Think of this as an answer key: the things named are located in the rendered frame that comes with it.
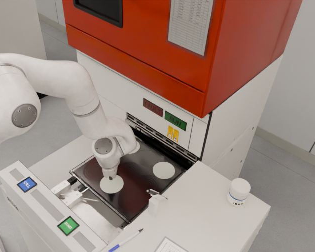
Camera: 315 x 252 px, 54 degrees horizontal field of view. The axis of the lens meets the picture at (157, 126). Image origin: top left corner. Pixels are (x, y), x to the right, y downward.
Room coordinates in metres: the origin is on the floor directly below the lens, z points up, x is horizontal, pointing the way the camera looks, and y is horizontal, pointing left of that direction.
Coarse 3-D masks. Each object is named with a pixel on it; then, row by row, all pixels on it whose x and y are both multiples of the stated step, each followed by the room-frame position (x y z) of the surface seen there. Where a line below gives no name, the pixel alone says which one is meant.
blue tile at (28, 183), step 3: (27, 180) 0.74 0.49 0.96; (30, 180) 0.74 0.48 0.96; (21, 183) 0.72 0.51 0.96; (24, 183) 0.72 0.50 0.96; (27, 183) 0.72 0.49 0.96; (30, 183) 0.72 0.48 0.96; (33, 183) 0.73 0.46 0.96; (21, 186) 0.71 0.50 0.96; (24, 186) 0.71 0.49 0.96; (27, 186) 0.71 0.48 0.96; (30, 186) 0.71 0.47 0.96; (24, 189) 0.69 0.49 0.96
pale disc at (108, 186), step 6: (102, 180) 0.82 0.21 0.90; (108, 180) 0.82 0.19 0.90; (114, 180) 0.82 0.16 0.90; (120, 180) 0.82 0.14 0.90; (102, 186) 0.78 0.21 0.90; (108, 186) 0.79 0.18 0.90; (114, 186) 0.79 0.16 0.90; (120, 186) 0.79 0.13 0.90; (108, 192) 0.76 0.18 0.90; (114, 192) 0.76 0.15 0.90
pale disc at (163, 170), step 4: (156, 164) 0.93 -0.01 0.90; (160, 164) 0.93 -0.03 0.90; (164, 164) 0.93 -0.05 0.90; (168, 164) 0.94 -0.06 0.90; (156, 168) 0.91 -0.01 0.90; (160, 168) 0.91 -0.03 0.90; (164, 168) 0.91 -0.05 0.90; (168, 168) 0.91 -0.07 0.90; (172, 168) 0.91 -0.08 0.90; (156, 172) 0.88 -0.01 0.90; (160, 172) 0.88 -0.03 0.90; (164, 172) 0.89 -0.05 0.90; (168, 172) 0.89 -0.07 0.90; (172, 172) 0.89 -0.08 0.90; (160, 176) 0.86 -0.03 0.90; (164, 176) 0.86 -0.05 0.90; (168, 176) 0.87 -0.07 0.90
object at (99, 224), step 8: (64, 192) 0.75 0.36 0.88; (72, 192) 0.76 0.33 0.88; (72, 208) 0.68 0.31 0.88; (80, 208) 0.68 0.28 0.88; (88, 208) 0.69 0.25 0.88; (80, 216) 0.65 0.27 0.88; (88, 216) 0.65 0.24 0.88; (96, 216) 0.65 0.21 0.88; (88, 224) 0.62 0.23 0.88; (96, 224) 0.62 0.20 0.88; (104, 224) 0.62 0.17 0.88; (96, 232) 0.59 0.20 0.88; (104, 232) 0.59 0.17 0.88
